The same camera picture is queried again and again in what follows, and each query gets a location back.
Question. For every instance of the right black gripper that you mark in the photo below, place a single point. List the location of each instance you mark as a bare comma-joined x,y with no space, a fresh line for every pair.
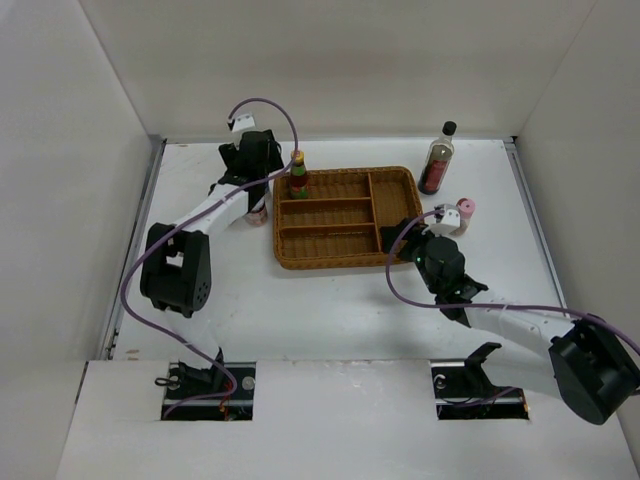
413,234

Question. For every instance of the tall dark vinegar bottle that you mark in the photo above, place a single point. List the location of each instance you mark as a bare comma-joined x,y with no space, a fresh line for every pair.
440,154

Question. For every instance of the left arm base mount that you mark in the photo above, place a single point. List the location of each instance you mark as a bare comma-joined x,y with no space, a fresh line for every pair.
192,394

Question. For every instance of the aluminium table rail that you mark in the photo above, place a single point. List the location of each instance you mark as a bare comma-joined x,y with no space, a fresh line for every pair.
533,218
114,313

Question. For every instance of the left aluminium table rail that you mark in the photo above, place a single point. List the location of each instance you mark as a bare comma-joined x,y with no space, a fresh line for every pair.
114,313

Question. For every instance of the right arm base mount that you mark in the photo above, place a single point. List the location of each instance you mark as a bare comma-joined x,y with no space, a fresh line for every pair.
463,392

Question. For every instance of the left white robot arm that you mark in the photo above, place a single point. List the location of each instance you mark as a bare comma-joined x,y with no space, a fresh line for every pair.
176,272

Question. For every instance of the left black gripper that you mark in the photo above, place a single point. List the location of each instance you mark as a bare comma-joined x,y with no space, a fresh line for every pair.
273,164

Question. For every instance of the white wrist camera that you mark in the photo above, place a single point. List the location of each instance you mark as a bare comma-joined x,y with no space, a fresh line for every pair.
241,123
447,220

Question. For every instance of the pink cap small bottle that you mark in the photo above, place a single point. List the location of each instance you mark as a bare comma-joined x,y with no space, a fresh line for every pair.
466,208

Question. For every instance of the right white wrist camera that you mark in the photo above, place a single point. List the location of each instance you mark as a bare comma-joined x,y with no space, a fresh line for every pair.
447,220

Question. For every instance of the wicker divided tray basket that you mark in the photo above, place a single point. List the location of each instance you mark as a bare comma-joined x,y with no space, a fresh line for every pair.
338,225

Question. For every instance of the yellow cap sauce bottle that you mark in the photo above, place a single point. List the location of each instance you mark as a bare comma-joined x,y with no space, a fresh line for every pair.
298,177

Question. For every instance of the white lid chili jar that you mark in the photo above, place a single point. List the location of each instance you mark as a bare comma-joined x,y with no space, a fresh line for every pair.
258,214

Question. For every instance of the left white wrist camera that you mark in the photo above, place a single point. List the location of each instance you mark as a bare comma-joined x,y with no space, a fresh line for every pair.
241,123

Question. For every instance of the right aluminium table rail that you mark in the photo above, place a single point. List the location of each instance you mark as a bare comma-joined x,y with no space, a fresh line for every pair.
533,218

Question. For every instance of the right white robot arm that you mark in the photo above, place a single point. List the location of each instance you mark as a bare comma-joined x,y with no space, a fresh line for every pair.
577,357

